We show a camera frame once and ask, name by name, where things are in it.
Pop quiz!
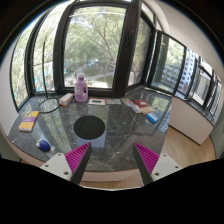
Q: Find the striped thin book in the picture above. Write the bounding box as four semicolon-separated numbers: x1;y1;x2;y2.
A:
121;99;143;114

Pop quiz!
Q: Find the black window frame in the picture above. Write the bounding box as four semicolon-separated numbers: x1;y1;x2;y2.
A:
53;0;141;98

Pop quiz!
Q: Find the small beige box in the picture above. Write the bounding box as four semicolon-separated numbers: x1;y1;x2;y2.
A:
59;93;74;106

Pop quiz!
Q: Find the black cable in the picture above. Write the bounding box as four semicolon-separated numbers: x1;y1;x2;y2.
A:
37;39;63;115

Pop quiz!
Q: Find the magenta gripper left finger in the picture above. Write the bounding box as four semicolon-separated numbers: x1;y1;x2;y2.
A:
39;141;93;185

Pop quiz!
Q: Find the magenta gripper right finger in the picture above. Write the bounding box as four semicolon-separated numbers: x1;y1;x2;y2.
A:
132;142;183;186

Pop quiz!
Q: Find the purple lotion bottle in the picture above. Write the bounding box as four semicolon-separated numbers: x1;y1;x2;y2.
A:
74;73;88;102

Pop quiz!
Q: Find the flat grey booklet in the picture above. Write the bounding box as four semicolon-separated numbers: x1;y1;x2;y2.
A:
106;98;121;105

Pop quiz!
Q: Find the yellow purple book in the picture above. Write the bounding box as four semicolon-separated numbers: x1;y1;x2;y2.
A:
19;111;39;132

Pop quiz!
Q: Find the blue small box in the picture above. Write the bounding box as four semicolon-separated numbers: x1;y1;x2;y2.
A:
147;113;159;123

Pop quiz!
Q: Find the red book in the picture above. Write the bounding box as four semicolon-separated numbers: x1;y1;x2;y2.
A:
134;100;155;114

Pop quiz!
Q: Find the round black mouse pad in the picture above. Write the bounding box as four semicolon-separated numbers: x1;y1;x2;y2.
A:
74;115;105;140

